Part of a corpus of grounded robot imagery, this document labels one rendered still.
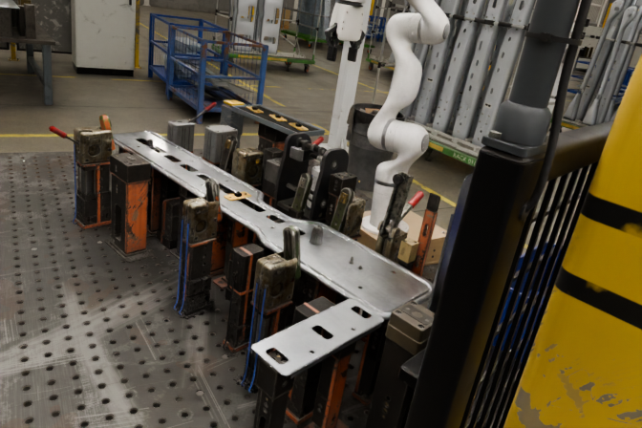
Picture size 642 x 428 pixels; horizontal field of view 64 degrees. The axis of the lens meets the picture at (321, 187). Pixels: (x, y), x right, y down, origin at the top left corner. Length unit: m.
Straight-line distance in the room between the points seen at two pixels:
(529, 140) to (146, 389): 1.16
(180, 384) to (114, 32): 7.28
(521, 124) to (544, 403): 0.27
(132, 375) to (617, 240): 1.17
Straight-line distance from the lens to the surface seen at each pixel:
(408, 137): 1.87
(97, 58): 8.36
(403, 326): 1.05
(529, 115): 0.32
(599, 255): 0.45
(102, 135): 1.95
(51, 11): 9.04
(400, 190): 1.37
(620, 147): 0.43
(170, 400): 1.33
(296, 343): 1.02
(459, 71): 6.16
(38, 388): 1.40
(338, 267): 1.28
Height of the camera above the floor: 1.62
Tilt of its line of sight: 21 degrees down
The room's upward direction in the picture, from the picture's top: 9 degrees clockwise
